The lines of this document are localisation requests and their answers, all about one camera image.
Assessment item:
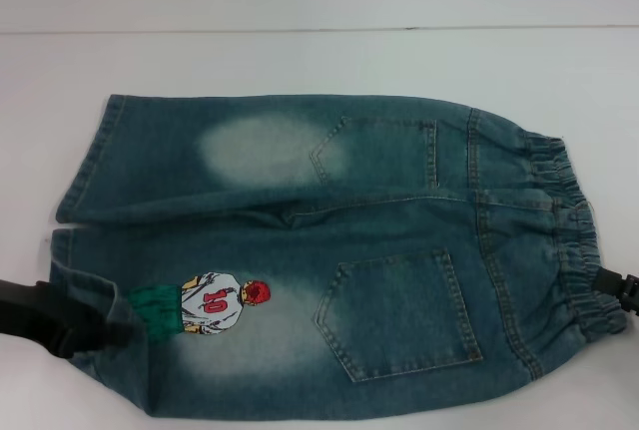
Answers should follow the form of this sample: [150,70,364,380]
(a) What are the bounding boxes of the blue denim shorts with print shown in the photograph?
[47,93,630,430]

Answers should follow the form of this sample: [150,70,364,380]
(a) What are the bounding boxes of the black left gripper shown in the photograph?
[0,278,134,359]

